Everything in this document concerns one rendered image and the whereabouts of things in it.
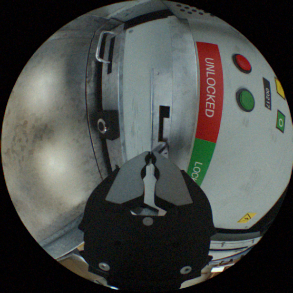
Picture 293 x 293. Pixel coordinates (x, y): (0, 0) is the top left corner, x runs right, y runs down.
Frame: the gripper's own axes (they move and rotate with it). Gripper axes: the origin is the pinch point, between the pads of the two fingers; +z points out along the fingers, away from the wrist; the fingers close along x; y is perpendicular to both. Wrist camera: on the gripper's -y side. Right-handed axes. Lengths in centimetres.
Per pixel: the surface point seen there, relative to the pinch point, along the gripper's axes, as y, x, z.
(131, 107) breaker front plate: -4.7, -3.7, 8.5
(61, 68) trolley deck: -16.1, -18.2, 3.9
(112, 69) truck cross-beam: -13.3, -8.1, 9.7
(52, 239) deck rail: 24.4, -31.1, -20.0
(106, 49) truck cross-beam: -20.3, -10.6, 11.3
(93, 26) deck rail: -28.7, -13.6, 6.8
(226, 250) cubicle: 37, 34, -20
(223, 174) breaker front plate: 3.5, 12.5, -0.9
